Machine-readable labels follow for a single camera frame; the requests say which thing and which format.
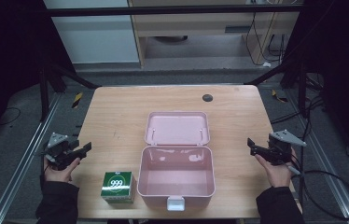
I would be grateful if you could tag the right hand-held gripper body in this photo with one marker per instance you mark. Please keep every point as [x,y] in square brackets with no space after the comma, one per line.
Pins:
[281,151]

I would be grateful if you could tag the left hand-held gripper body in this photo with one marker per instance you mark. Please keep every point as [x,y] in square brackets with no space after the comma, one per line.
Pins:
[58,148]

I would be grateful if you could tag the person's right hand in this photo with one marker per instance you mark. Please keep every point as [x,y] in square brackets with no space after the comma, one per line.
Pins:
[278,174]

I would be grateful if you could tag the person's left hand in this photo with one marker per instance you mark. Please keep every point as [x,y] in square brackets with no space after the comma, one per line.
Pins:
[58,174]

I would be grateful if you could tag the yellow black striped tape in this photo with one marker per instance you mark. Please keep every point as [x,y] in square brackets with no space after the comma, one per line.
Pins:
[279,97]
[77,100]

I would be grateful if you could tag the green medicine box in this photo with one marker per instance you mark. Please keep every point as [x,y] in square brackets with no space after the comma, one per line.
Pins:
[117,186]

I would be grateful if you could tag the black metal stand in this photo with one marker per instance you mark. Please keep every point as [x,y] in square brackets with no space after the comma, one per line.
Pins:
[302,90]
[43,93]

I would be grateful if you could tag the dark round table grommet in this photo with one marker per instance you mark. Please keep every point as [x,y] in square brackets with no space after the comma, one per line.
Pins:
[207,98]

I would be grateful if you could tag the white power plug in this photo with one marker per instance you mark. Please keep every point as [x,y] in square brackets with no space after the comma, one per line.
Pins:
[266,64]

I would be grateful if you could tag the pink plastic storage box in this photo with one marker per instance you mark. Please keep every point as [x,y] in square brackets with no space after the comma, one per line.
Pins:
[175,182]

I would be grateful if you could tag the white cabinet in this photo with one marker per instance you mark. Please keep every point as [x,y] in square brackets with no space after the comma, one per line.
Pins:
[96,40]

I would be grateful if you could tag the dark curtain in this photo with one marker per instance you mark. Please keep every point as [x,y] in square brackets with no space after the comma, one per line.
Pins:
[4,46]
[343,62]

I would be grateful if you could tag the light wooden desk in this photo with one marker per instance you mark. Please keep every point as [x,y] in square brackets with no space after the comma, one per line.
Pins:
[194,21]

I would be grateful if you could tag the aluminium floor rail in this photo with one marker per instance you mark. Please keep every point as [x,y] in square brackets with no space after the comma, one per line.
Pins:
[23,161]
[334,174]

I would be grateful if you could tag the black horizontal frame bar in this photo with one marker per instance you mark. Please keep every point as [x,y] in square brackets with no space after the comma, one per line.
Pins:
[163,11]

